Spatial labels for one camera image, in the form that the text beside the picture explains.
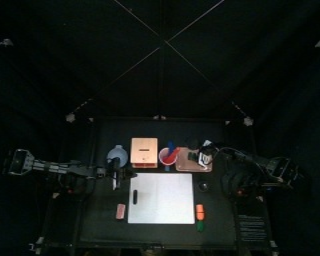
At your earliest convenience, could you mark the red toy knife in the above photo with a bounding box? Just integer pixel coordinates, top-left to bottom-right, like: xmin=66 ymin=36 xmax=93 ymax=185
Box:
xmin=166 ymin=146 xmax=181 ymax=163

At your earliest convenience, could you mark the blue toy knife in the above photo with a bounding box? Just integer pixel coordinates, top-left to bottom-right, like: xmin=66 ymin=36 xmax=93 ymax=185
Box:
xmin=165 ymin=140 xmax=175 ymax=158

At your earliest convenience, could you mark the white cutting board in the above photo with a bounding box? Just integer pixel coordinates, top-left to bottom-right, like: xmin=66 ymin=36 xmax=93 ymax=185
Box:
xmin=126 ymin=172 xmax=195 ymax=225

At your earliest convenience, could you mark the grey bowl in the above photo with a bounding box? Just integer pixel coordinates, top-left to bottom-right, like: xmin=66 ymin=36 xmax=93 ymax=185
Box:
xmin=105 ymin=144 xmax=129 ymax=168

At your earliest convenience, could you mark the wooden box with red drawer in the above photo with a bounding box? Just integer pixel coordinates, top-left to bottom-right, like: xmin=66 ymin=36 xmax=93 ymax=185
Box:
xmin=129 ymin=137 xmax=159 ymax=169

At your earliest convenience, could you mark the brown wooden tray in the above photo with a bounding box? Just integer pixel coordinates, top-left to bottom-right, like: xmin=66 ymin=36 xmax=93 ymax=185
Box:
xmin=174 ymin=146 xmax=213 ymax=173

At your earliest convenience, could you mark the red plastic cup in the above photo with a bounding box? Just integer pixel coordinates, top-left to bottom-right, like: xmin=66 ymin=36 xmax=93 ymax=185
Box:
xmin=157 ymin=147 xmax=179 ymax=167

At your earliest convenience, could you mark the pink toy food piece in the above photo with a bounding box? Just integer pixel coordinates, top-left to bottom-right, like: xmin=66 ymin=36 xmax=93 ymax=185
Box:
xmin=114 ymin=203 xmax=126 ymax=221

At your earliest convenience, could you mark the orange toy food piece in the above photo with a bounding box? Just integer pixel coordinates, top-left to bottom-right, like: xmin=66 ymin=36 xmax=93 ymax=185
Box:
xmin=194 ymin=203 xmax=205 ymax=221

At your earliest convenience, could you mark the thin frame brace wire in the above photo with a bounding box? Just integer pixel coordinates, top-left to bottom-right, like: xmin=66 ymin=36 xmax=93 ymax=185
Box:
xmin=67 ymin=0 xmax=225 ymax=118
xmin=113 ymin=0 xmax=253 ymax=122

